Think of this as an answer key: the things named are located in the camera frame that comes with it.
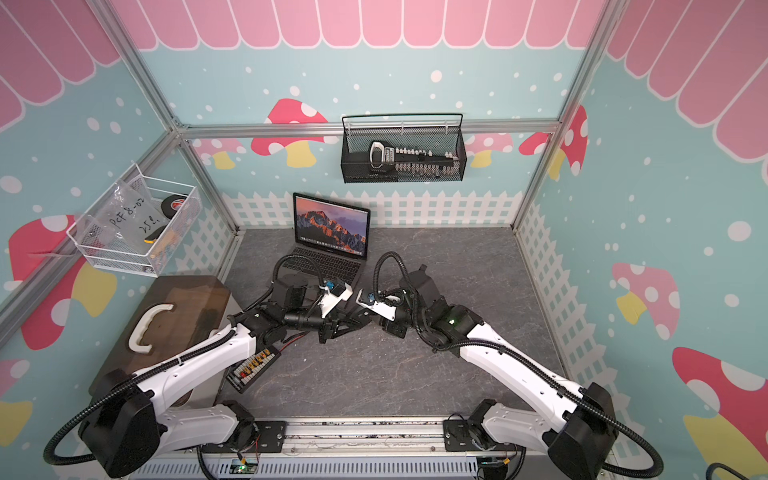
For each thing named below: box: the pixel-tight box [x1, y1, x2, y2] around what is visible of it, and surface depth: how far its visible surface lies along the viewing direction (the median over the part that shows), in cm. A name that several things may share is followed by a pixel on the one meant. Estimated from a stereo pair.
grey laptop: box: [282, 193, 371, 288], surface depth 110 cm
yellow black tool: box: [144, 224, 167, 244], surface depth 66 cm
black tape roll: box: [161, 194, 187, 219], surface depth 81 cm
